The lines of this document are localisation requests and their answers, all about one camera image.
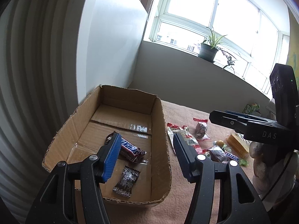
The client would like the wafer biscuit pack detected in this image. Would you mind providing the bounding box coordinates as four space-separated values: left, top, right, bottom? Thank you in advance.
226 131 251 159

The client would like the white gloved right hand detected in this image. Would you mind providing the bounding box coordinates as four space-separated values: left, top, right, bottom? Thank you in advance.
249 142 298 219

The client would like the green yellow wall map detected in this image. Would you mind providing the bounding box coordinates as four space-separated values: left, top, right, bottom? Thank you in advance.
286 9 299 85

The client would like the dark plum snack bag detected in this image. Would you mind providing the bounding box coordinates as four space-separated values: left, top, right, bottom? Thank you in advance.
203 145 229 163

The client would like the brown cardboard box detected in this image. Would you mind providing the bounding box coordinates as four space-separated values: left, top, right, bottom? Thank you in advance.
42 85 171 207

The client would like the black white candy wrapper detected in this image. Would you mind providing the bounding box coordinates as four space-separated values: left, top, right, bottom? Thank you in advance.
112 166 140 198

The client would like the green candy packet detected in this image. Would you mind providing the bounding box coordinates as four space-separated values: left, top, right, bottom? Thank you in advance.
239 159 248 167

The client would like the red white snack pouch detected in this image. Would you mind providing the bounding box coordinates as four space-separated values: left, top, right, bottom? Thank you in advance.
167 123 202 154

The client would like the potted spider plant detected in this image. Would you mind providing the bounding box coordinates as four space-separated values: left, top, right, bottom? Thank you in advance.
198 27 226 63

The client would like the white cabinet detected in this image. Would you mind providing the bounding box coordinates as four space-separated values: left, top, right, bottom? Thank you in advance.
76 0 147 103

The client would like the green carton box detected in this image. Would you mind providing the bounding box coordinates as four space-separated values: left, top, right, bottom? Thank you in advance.
242 103 261 116

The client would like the snickers bar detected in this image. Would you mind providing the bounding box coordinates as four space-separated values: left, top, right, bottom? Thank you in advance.
99 131 147 163

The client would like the yellow jelly cup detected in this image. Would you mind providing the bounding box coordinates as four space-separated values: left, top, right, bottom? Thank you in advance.
213 140 230 149

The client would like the red dates candy bag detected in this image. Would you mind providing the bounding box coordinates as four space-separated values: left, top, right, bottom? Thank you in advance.
193 118 211 141

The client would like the white window frame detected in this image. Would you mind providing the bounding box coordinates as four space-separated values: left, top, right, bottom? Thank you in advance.
144 0 290 97

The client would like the pink table cloth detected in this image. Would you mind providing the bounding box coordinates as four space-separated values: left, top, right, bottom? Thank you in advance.
74 99 279 224

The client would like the small hanging spider plant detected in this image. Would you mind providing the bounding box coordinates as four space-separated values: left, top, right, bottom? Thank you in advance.
219 48 237 74

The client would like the white slatted radiator cover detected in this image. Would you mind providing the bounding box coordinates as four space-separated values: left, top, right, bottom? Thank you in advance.
1 0 85 223

